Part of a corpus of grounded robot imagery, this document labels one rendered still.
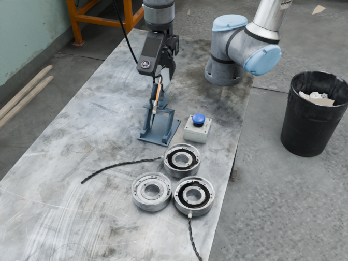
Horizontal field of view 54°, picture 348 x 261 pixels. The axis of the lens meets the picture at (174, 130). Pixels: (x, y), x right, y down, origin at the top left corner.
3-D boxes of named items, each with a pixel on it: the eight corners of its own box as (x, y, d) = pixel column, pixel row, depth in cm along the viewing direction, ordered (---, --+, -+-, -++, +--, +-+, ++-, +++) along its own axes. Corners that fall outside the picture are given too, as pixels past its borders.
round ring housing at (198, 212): (177, 182, 94) (177, 173, 91) (215, 189, 92) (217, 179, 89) (169, 215, 86) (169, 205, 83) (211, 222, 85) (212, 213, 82)
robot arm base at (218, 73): (209, 61, 139) (211, 39, 132) (246, 67, 136) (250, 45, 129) (200, 82, 128) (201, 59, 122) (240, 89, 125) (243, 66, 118)
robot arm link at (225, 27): (229, 41, 131) (233, 6, 122) (252, 56, 123) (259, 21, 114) (203, 49, 127) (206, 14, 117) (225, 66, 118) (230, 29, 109)
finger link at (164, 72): (179, 84, 101) (176, 56, 95) (172, 95, 97) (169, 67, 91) (170, 83, 103) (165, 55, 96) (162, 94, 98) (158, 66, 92)
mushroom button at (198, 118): (202, 134, 104) (203, 121, 101) (190, 131, 105) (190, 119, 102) (205, 126, 107) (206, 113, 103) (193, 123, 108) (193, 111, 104)
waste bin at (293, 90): (330, 167, 203) (356, 112, 173) (272, 154, 210) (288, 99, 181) (329, 129, 226) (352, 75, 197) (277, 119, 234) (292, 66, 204)
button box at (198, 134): (205, 144, 104) (207, 132, 101) (184, 139, 106) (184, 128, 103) (212, 127, 110) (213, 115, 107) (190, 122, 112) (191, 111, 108)
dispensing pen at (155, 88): (144, 128, 99) (154, 70, 96) (149, 126, 103) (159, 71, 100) (150, 130, 98) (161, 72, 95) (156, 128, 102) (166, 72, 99)
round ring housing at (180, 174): (204, 157, 101) (204, 147, 98) (194, 184, 93) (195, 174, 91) (170, 149, 103) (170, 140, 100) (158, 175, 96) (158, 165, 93)
